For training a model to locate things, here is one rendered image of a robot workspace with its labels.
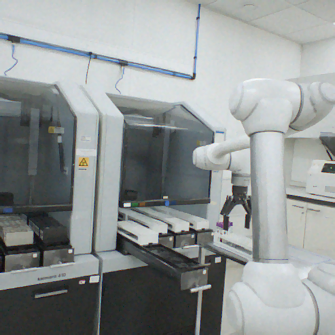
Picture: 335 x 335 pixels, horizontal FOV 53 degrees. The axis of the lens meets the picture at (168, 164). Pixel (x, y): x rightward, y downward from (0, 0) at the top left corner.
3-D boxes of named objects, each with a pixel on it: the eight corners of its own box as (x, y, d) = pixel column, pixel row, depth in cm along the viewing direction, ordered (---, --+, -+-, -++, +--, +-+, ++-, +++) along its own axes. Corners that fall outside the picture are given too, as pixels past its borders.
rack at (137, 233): (113, 232, 186) (114, 221, 186) (129, 231, 192) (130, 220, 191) (141, 248, 162) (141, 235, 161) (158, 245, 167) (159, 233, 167)
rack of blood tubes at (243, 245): (212, 244, 170) (213, 231, 170) (228, 242, 175) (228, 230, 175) (256, 264, 145) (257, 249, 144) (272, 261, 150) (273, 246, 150)
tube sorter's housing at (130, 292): (40, 311, 253) (50, 93, 244) (138, 290, 301) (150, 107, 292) (95, 406, 166) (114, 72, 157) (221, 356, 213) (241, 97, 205)
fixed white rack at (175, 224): (147, 222, 215) (148, 212, 215) (160, 221, 221) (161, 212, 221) (175, 234, 191) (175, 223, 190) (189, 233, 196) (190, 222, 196)
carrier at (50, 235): (65, 239, 162) (66, 226, 161) (67, 240, 160) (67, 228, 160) (40, 241, 155) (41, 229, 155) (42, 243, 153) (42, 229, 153)
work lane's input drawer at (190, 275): (106, 243, 188) (107, 227, 188) (129, 241, 196) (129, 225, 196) (187, 295, 129) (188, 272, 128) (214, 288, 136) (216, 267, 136)
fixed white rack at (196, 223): (167, 221, 224) (168, 211, 224) (179, 220, 230) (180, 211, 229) (195, 231, 199) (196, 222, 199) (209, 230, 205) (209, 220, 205)
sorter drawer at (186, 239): (119, 221, 243) (120, 209, 243) (136, 220, 251) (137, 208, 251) (180, 250, 183) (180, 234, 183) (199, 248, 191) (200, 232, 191)
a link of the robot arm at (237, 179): (254, 174, 160) (253, 186, 160) (241, 172, 168) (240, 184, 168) (240, 174, 155) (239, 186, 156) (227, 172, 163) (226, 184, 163)
